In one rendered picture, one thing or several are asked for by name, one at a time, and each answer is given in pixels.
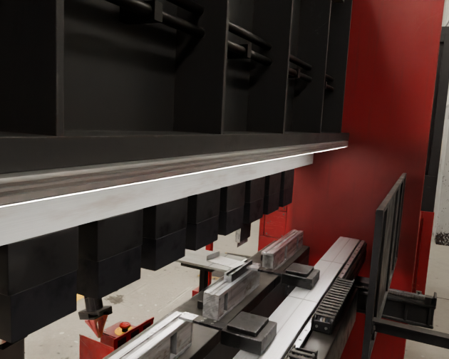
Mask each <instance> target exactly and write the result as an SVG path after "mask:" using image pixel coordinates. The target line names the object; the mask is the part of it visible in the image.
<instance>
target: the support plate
mask: <svg viewBox="0 0 449 359"><path fill-rule="evenodd" d="M215 252H216V251H208V250H204V249H198V250H197V251H193V250H189V249H186V250H185V256H184V257H182V258H181V259H178V260H177V261H176V262H180V263H183V264H189V265H193V266H199V267H202V268H206V269H212V270H215V271H222V272H227V271H228V270H230V269H231V268H230V267H227V266H223V265H219V264H213V263H212V262H209V261H207V255H209V254H213V253H215ZM226 255H227V254H223V253H220V256H224V257H226V258H229V259H234V260H237V261H243V260H244V259H246V258H244V257H241V256H234V255H230V254H228V255H227V256H226ZM210 264H212V265H210Z"/></svg>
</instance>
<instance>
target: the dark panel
mask: <svg viewBox="0 0 449 359"><path fill-rule="evenodd" d="M406 174H407V173H403V174H402V175H401V176H400V177H399V179H398V181H397V182H396V183H395V184H394V186H393V187H392V189H391V191H390V192H389V193H388V194H387V196H386V197H385V199H384V200H383V201H382V203H381V204H380V205H379V207H378V209H377V210H376V220H375V228H374V235H373V249H372V257H371V270H370V278H369V285H368V298H367V306H366V320H365V327H364V335H363V348H362V356H361V359H370V357H371V353H372V350H373V345H374V342H375V339H376V335H377V332H375V331H374V332H373V335H371V330H372V321H373V317H376V318H381V316H382V313H383V309H384V306H385V303H386V298H387V295H388V291H389V288H390V285H391V280H392V277H393V272H394V269H395V267H396V262H397V259H398V246H399V239H400V232H401V220H402V213H403V200H404V194H405V187H406Z"/></svg>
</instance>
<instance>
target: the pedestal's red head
mask: <svg viewBox="0 0 449 359"><path fill-rule="evenodd" d="M153 320H154V317H152V318H150V319H148V320H146V321H145V322H143V323H141V324H140V325H138V326H136V327H135V326H134V325H131V324H130V327H133V328H132V329H130V330H129V331H127V332H125V333H123V334H122V335H120V336H118V335H116V334H115V329H116V328H119V327H120V326H119V325H120V323H122V322H123V321H119V322H117V323H116V324H114V325H112V326H110V327H108V328H106V329H104V330H103V335H102V337H101V338H100V342H99V341H96V340H93V339H92V338H89V337H87V336H84V335H81V334H79V337H80V345H79V359H103V358H104V357H105V356H107V355H108V354H110V353H112V352H113V351H114V350H116V349H117V348H119V347H120V346H121V345H123V344H124V343H126V342H128V341H129V340H130V339H131V338H133V337H135V336H136V335H137V334H139V333H141V332H142V331H143V330H145V329H146V328H148V327H149V326H151V325H152V324H153Z"/></svg>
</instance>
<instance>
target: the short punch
mask: <svg viewBox="0 0 449 359"><path fill-rule="evenodd" d="M250 231H251V224H244V223H243V227H242V228H241V229H238V230H237V231H236V234H235V242H237V247H239V246H241V245H243V244H244V243H246V242H248V237H250Z"/></svg>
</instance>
